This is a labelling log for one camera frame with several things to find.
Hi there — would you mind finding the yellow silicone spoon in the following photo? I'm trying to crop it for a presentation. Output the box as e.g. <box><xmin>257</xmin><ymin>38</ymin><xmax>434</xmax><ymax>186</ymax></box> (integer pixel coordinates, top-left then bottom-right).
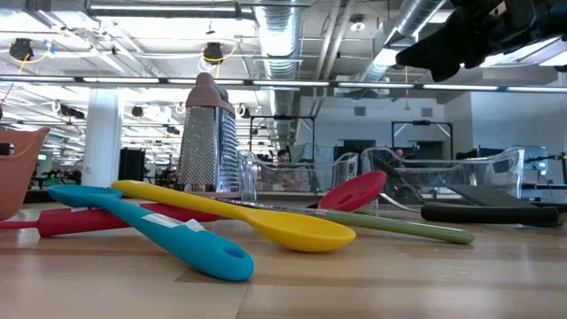
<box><xmin>110</xmin><ymin>179</ymin><xmax>357</xmax><ymax>253</ymax></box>

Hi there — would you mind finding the clear plastic container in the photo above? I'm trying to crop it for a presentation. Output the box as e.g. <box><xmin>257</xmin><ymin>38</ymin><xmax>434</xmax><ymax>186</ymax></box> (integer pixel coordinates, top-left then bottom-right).
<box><xmin>361</xmin><ymin>146</ymin><xmax>526</xmax><ymax>200</ymax></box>
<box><xmin>237</xmin><ymin>149</ymin><xmax>360</xmax><ymax>203</ymax></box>

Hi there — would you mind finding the black rectangular-head spatula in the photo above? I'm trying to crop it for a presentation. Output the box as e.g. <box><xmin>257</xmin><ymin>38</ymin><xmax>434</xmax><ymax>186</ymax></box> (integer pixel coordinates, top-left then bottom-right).
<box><xmin>446</xmin><ymin>183</ymin><xmax>535</xmax><ymax>209</ymax></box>

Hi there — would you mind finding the blue silicone spoon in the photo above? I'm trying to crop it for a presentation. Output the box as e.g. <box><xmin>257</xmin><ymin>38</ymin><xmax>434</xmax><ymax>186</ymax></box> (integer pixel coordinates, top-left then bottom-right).
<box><xmin>47</xmin><ymin>184</ymin><xmax>256</xmax><ymax>283</ymax></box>

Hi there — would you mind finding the orange plastic tray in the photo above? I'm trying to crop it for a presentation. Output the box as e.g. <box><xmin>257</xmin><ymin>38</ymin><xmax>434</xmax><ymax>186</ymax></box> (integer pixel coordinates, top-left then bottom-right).
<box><xmin>0</xmin><ymin>127</ymin><xmax>51</xmax><ymax>222</ymax></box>

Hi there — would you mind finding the pink-topped metal box grater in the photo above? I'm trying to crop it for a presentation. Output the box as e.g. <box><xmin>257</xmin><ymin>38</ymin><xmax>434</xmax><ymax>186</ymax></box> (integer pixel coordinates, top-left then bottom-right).
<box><xmin>175</xmin><ymin>72</ymin><xmax>243</xmax><ymax>199</ymax></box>

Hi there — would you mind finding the black background rig frame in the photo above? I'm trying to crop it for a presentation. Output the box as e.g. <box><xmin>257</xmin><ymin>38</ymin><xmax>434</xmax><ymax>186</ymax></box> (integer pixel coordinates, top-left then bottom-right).
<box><xmin>391</xmin><ymin>120</ymin><xmax>454</xmax><ymax>156</ymax></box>

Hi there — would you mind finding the black ceiling device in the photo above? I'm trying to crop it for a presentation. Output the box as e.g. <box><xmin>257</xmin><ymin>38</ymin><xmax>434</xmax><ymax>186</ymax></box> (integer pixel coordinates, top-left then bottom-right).
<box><xmin>8</xmin><ymin>37</ymin><xmax>35</xmax><ymax>62</ymax></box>
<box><xmin>203</xmin><ymin>42</ymin><xmax>225</xmax><ymax>66</ymax></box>

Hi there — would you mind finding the silver ventilation duct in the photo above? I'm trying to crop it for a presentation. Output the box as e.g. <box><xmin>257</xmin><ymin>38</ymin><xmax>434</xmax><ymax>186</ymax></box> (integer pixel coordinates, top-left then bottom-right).
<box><xmin>252</xmin><ymin>0</ymin><xmax>303</xmax><ymax>152</ymax></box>

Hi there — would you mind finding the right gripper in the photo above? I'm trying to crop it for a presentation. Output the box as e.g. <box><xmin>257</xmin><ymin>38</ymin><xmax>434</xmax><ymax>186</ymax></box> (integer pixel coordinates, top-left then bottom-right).
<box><xmin>395</xmin><ymin>0</ymin><xmax>567</xmax><ymax>83</ymax></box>

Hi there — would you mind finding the red slotted spoon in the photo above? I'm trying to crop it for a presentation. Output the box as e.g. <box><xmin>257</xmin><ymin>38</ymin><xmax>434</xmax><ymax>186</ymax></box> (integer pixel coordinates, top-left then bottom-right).
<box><xmin>0</xmin><ymin>170</ymin><xmax>388</xmax><ymax>238</ymax></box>

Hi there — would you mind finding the long ceiling light strip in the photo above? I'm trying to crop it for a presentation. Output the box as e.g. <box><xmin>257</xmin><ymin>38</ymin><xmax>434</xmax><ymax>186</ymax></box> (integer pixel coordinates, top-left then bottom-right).
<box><xmin>0</xmin><ymin>74</ymin><xmax>567</xmax><ymax>93</ymax></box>

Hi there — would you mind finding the black round-head spatula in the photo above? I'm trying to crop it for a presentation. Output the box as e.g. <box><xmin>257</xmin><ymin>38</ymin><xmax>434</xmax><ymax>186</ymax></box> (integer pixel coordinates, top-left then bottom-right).
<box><xmin>378</xmin><ymin>192</ymin><xmax>560</xmax><ymax>228</ymax></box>

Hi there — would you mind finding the white pillar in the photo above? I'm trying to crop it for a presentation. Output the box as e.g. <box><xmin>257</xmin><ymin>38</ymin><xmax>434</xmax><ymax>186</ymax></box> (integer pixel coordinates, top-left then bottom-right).
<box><xmin>82</xmin><ymin>88</ymin><xmax>124</xmax><ymax>187</ymax></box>

